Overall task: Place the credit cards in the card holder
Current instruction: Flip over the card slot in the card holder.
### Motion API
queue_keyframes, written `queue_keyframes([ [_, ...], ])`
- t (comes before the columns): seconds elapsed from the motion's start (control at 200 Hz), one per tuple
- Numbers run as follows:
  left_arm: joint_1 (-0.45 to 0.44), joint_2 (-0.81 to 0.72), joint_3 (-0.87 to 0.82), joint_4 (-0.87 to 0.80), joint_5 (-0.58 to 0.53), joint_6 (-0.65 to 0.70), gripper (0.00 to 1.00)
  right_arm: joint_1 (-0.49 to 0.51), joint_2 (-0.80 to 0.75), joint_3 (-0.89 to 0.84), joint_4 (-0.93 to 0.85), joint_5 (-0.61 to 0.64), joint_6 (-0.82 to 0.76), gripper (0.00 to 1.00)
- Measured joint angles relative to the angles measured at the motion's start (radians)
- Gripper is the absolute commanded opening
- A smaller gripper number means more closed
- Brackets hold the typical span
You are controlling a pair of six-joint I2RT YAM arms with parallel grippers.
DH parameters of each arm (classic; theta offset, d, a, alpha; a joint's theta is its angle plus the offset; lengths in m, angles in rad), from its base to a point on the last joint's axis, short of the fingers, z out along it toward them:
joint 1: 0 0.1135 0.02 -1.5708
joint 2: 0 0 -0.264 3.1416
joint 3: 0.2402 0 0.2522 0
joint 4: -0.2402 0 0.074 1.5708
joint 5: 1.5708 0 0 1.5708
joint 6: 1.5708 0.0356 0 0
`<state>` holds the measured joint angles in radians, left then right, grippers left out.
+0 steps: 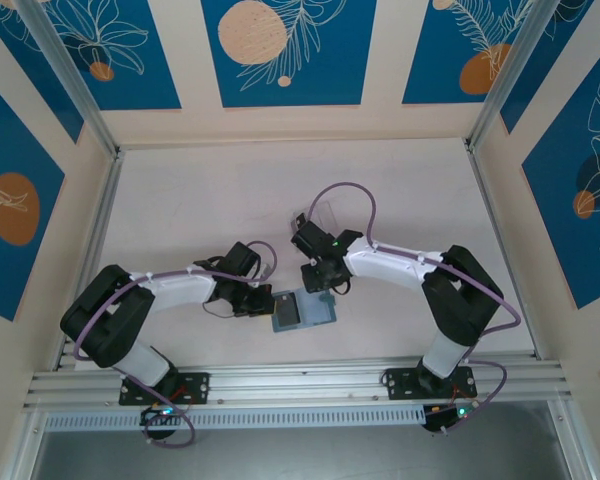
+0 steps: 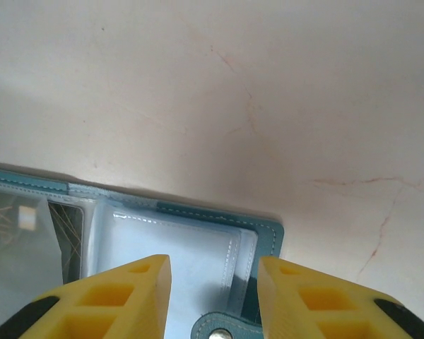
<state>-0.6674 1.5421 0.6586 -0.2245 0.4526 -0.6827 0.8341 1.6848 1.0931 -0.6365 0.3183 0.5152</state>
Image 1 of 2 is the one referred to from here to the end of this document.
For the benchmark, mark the aluminium frame cross rail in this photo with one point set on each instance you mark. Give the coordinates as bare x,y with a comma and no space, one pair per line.
300,387

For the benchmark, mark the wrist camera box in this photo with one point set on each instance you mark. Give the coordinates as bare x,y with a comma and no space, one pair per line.
312,240
240,257

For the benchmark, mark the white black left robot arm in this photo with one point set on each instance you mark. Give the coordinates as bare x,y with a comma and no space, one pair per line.
180,290

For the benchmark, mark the aluminium frame post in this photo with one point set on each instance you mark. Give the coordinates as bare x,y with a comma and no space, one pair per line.
572,445
511,75
71,75
27,447

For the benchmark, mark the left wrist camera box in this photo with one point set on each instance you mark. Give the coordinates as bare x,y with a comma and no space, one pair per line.
240,257

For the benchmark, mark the aluminium side rail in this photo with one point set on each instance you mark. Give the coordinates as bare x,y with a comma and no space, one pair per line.
96,240
494,220

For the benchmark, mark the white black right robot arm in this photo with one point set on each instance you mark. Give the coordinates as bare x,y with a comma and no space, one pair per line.
390,265

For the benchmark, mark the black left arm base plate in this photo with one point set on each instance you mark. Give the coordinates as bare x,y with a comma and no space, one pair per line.
200,387

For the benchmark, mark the clear acrylic card holder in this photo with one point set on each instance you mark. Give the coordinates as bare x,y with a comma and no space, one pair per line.
325,210

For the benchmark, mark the small circuit board green LED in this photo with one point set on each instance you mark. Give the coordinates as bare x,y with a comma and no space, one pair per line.
160,414
442,417

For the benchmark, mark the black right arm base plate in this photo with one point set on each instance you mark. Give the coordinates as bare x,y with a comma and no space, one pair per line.
400,382

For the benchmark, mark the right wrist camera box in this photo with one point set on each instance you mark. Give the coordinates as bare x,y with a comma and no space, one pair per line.
312,240

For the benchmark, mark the blue card wallet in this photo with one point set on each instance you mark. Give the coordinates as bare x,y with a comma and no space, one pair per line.
315,312

